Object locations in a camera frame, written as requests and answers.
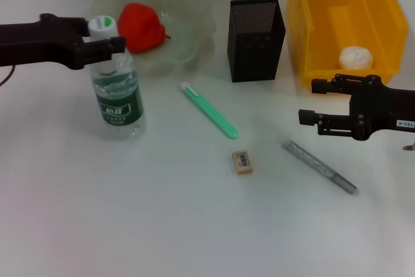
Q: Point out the black mesh pen holder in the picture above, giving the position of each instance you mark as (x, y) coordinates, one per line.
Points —
(256, 46)

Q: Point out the white paper ball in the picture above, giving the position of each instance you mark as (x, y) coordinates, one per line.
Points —
(356, 58)

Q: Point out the green toothbrush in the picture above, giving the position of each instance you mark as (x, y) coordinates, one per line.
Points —
(210, 111)

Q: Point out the beige eraser with barcode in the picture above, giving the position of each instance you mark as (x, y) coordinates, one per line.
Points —
(243, 161)

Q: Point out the yellow plastic bin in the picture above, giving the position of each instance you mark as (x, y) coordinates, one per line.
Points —
(324, 30)

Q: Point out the green glass fruit bowl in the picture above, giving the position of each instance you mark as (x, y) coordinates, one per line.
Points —
(188, 20)

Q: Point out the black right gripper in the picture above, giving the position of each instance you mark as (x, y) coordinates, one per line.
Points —
(382, 108)

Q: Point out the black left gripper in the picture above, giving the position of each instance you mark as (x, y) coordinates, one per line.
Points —
(35, 43)

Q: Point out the clear green-label water bottle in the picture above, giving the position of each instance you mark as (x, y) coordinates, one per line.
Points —
(118, 102)

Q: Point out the grey pen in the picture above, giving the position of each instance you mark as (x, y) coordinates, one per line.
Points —
(317, 165)

